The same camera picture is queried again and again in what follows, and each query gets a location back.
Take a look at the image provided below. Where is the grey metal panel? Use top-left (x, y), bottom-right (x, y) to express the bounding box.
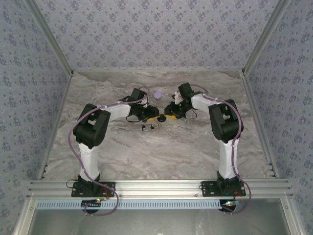
top-left (29, 208), bottom-right (291, 235)

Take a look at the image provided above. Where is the right gripper thin black cable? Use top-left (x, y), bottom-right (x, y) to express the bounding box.
top-left (184, 107), bottom-right (198, 120)

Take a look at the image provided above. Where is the gripper thin black cable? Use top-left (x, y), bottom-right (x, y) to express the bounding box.
top-left (125, 114), bottom-right (143, 123)
top-left (184, 107), bottom-right (198, 120)

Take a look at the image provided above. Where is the left gripper thin black cable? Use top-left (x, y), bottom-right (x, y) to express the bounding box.
top-left (125, 114), bottom-right (143, 123)

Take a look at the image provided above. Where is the aluminium mounting rail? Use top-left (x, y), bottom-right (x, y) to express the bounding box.
top-left (26, 178), bottom-right (293, 199)

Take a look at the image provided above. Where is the aluminium table side rail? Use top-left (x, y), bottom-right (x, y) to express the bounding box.
top-left (37, 72), bottom-right (74, 181)
top-left (241, 72), bottom-right (280, 181)

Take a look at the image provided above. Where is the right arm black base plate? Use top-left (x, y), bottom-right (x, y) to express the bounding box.
top-left (201, 181), bottom-right (247, 198)

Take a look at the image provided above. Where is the slotted pale blue cable duct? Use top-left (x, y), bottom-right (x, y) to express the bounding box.
top-left (36, 198), bottom-right (224, 210)

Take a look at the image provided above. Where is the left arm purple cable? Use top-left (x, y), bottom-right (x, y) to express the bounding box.
top-left (68, 86), bottom-right (151, 217)

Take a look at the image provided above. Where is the aluminium frame post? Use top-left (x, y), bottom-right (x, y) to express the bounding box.
top-left (23, 0), bottom-right (75, 75)
top-left (241, 0), bottom-right (292, 75)

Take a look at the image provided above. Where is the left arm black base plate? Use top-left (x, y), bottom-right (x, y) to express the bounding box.
top-left (70, 181), bottom-right (117, 198)

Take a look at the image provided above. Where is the aluminium frame leg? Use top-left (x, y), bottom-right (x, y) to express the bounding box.
top-left (13, 198), bottom-right (37, 235)
top-left (280, 198), bottom-right (305, 235)

